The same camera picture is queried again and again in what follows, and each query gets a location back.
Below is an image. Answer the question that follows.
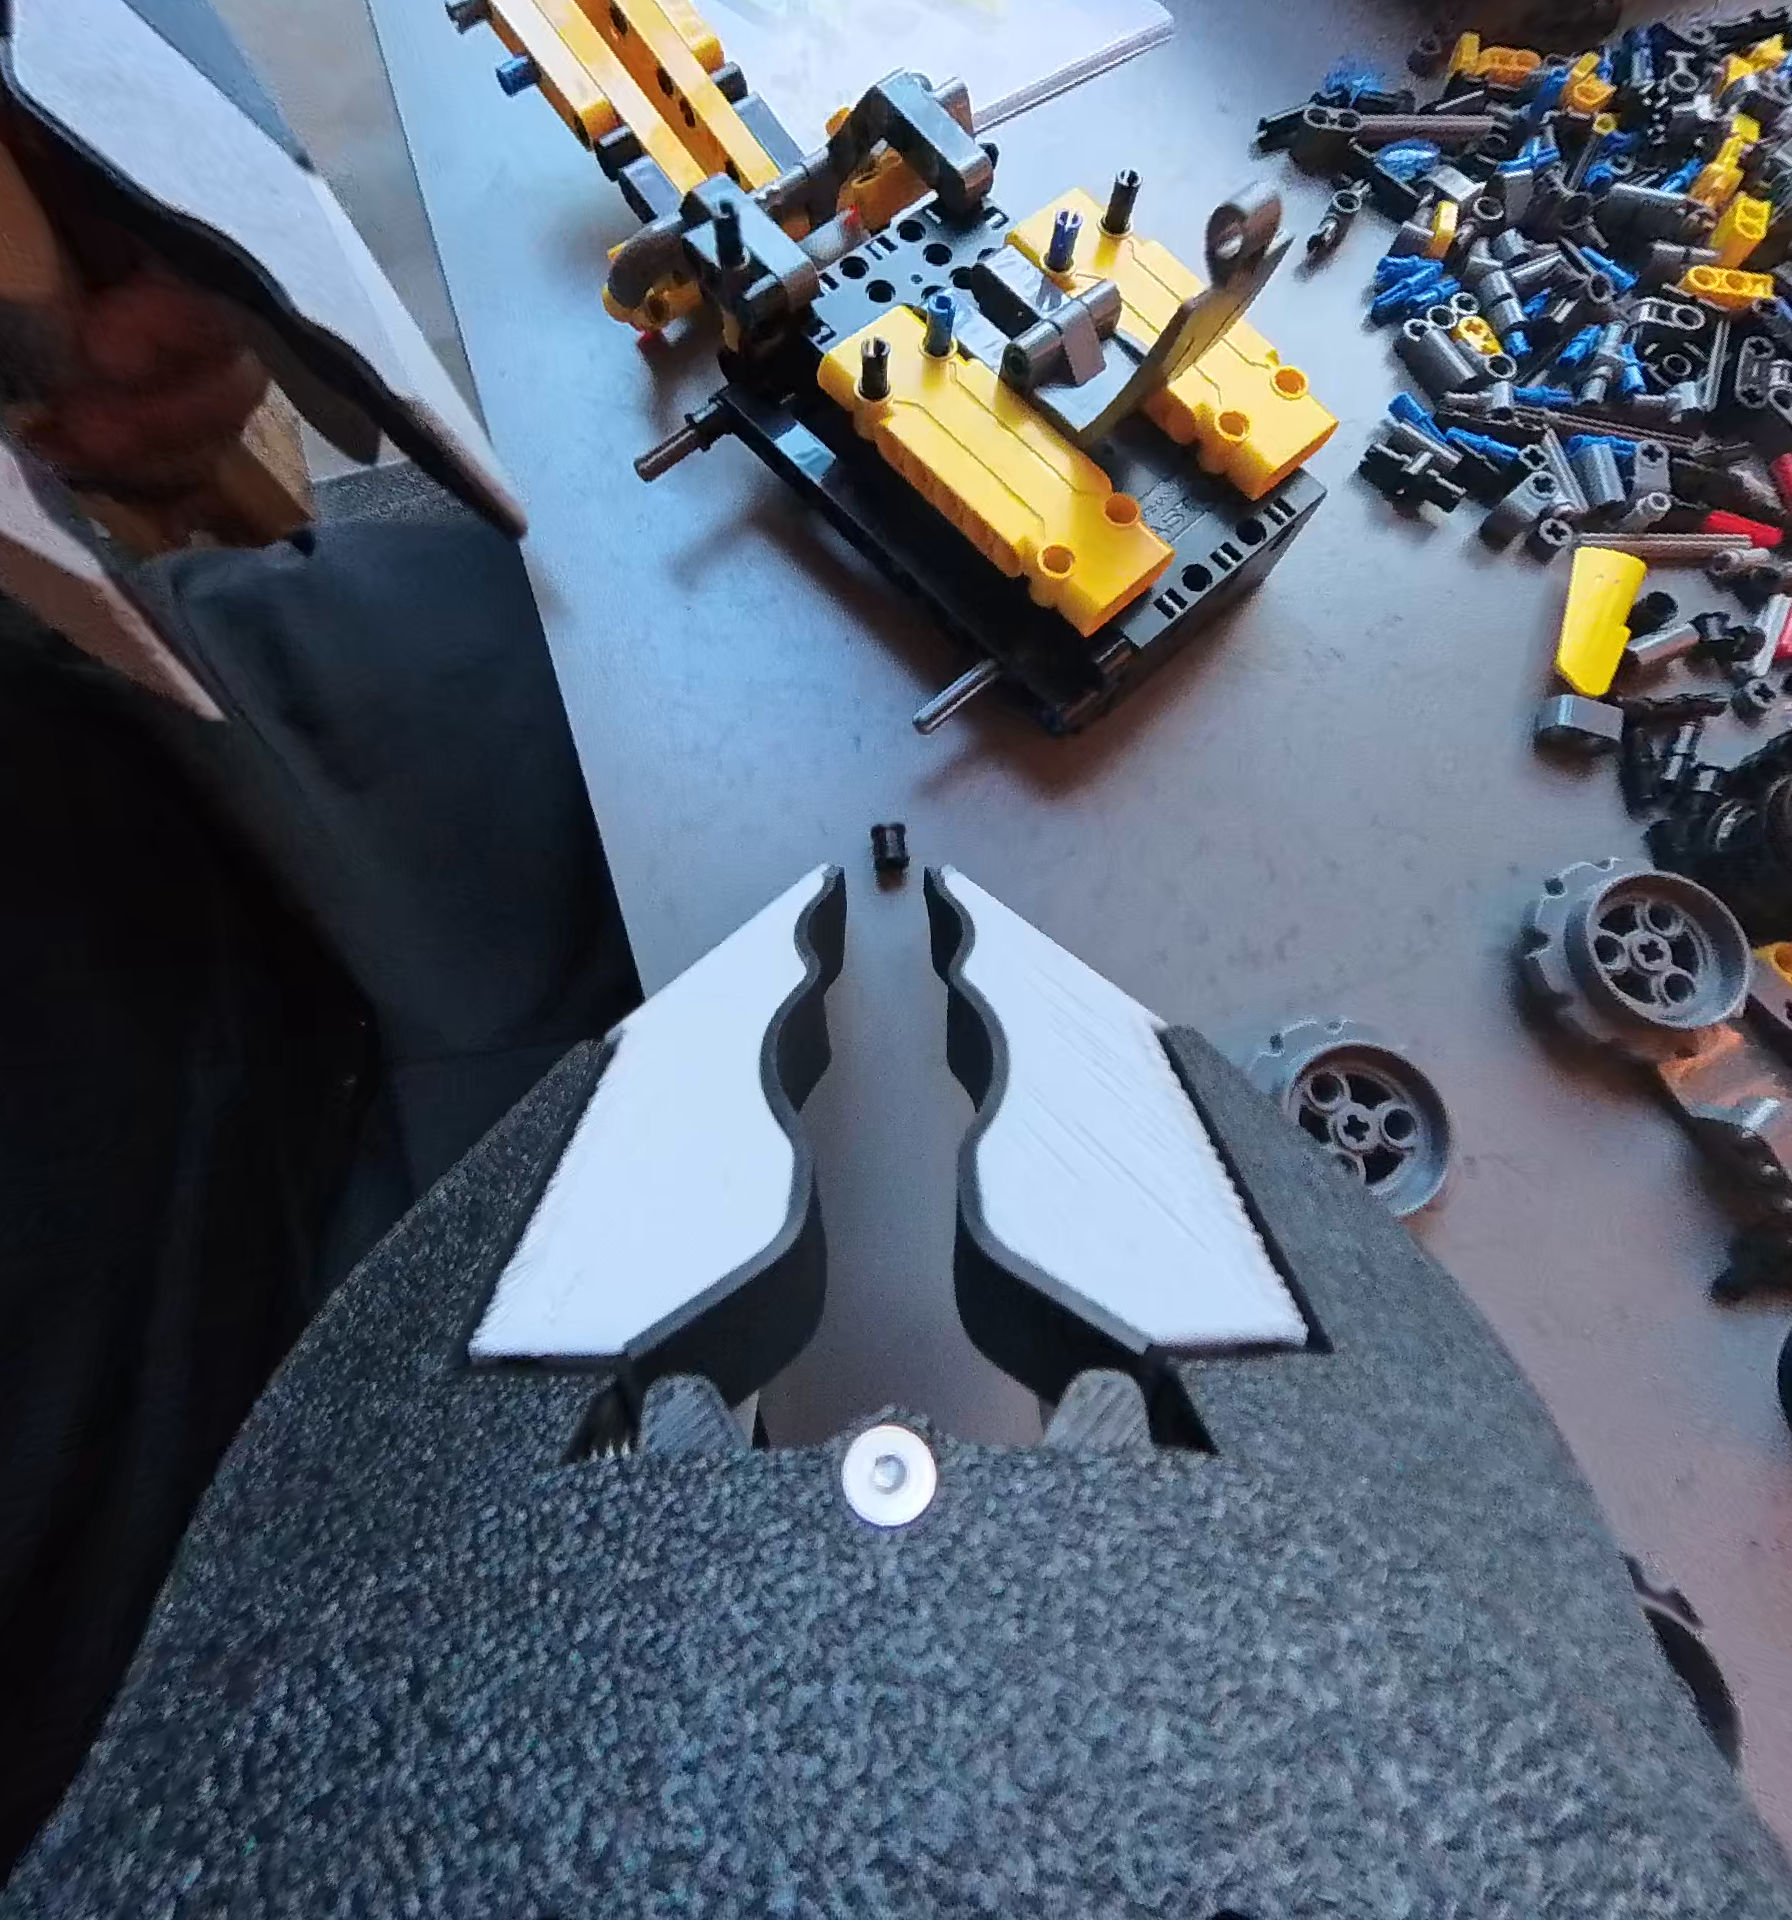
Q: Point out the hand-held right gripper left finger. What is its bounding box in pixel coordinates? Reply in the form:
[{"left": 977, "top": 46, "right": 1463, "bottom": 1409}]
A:
[{"left": 468, "top": 864, "right": 852, "bottom": 1403}]

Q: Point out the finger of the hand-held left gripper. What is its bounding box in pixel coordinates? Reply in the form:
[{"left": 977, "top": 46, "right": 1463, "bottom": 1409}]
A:
[
  {"left": 3, "top": 0, "right": 526, "bottom": 544},
  {"left": 0, "top": 323, "right": 229, "bottom": 726}
]

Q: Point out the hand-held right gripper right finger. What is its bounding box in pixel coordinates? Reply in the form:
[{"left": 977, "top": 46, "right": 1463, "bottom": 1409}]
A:
[{"left": 923, "top": 864, "right": 1314, "bottom": 1409}]

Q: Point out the yellow black brick vehicle model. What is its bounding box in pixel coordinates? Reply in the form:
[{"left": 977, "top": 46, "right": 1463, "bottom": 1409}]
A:
[{"left": 446, "top": 0, "right": 1340, "bottom": 737}]

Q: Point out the grey desk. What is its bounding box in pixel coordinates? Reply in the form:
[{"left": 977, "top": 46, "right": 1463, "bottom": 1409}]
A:
[{"left": 364, "top": 0, "right": 1792, "bottom": 1920}]

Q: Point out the wooden table leg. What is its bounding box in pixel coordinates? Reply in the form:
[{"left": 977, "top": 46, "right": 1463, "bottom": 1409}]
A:
[{"left": 213, "top": 382, "right": 316, "bottom": 546}]

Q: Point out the grey toothed brick wheel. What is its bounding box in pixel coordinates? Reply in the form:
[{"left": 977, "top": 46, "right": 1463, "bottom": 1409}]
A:
[
  {"left": 1246, "top": 1019, "right": 1453, "bottom": 1217},
  {"left": 1513, "top": 858, "right": 1761, "bottom": 1059}
]

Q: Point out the person's dark clothed lap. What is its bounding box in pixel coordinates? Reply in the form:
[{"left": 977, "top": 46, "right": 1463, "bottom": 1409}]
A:
[{"left": 0, "top": 465, "right": 643, "bottom": 1920}]

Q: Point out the yellow curved brick panel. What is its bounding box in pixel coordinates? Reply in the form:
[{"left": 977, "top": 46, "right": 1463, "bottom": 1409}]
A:
[{"left": 1553, "top": 544, "right": 1651, "bottom": 700}]

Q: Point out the brick instruction booklet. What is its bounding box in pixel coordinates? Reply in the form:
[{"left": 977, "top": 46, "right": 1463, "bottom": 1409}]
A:
[{"left": 769, "top": 0, "right": 1176, "bottom": 135}]

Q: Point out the pile of small brick parts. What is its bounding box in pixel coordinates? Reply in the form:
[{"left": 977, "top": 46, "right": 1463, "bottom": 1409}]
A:
[{"left": 1255, "top": 0, "right": 1792, "bottom": 842}]

